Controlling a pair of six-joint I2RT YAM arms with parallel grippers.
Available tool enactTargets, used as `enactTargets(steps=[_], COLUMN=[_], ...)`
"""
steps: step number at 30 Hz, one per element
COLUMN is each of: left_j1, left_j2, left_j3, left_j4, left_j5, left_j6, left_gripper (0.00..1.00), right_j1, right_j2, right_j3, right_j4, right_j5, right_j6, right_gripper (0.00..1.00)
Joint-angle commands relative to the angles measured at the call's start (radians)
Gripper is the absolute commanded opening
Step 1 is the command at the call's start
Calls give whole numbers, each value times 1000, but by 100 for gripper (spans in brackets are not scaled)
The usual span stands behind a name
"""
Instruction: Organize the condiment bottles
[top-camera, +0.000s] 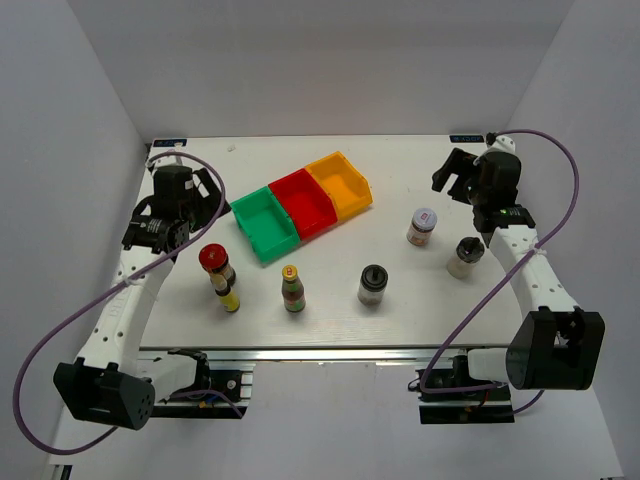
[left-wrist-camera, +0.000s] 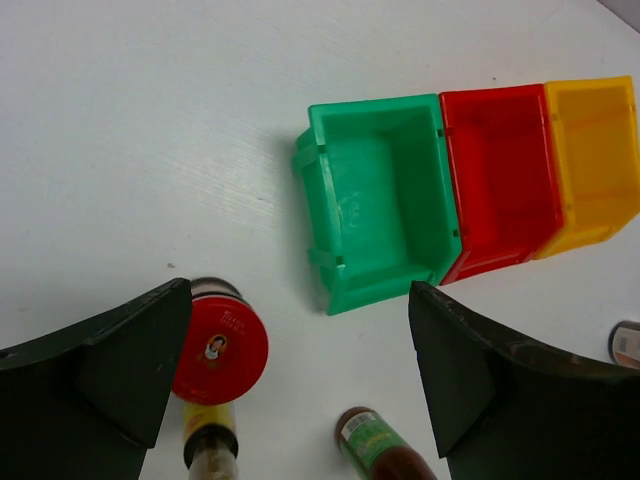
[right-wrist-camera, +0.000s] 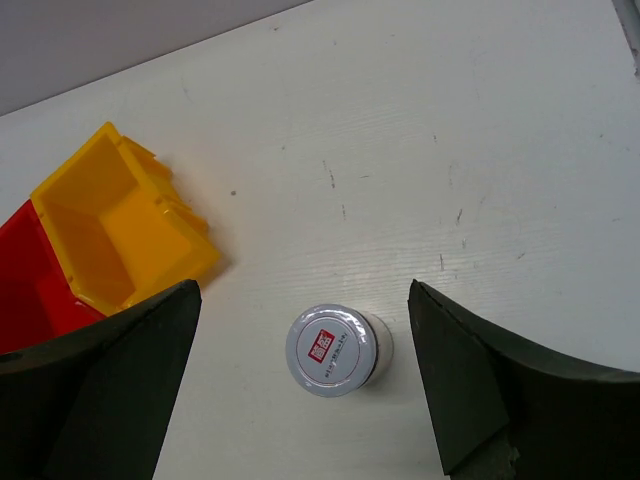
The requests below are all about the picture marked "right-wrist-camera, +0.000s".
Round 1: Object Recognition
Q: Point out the yellow plastic bin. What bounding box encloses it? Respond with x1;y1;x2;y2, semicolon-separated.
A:
30;122;221;316

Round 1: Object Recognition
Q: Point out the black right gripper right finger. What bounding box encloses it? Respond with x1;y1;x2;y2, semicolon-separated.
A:
408;281;639;479

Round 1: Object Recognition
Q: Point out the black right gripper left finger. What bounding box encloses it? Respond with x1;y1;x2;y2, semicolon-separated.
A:
1;280;202;479

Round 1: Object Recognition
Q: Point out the red plastic bin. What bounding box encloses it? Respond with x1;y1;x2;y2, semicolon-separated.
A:
0;201;105;354

